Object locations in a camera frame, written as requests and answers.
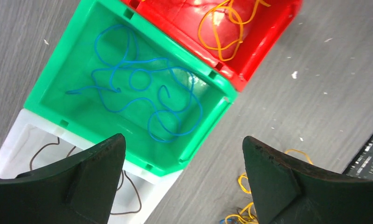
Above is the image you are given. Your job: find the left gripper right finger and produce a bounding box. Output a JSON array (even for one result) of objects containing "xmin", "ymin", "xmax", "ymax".
[{"xmin": 242, "ymin": 136, "xmax": 373, "ymax": 224}]

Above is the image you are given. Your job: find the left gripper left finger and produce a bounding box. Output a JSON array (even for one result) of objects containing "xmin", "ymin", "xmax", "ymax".
[{"xmin": 0, "ymin": 133, "xmax": 126, "ymax": 224}]

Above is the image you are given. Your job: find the yellow wire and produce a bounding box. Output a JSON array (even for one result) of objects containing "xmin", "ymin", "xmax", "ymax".
[
  {"xmin": 224, "ymin": 149, "xmax": 314, "ymax": 224},
  {"xmin": 197, "ymin": 0, "xmax": 272, "ymax": 62}
]

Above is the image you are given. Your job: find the brown wire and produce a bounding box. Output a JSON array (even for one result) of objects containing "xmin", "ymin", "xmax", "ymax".
[{"xmin": 29, "ymin": 137, "xmax": 143, "ymax": 216}]

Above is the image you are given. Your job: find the white plastic bin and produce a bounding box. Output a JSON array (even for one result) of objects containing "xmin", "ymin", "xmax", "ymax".
[{"xmin": 0, "ymin": 109, "xmax": 182, "ymax": 224}]

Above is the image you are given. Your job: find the green plastic bin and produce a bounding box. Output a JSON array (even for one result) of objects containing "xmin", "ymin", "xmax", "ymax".
[{"xmin": 24, "ymin": 0, "xmax": 237, "ymax": 176}]

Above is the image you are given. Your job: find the red plastic bin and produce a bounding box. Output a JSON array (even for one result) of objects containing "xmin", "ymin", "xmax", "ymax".
[{"xmin": 125, "ymin": 0, "xmax": 302, "ymax": 92}]

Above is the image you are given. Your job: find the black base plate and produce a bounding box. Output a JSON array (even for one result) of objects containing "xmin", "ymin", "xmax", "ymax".
[{"xmin": 343, "ymin": 134, "xmax": 373, "ymax": 180}]

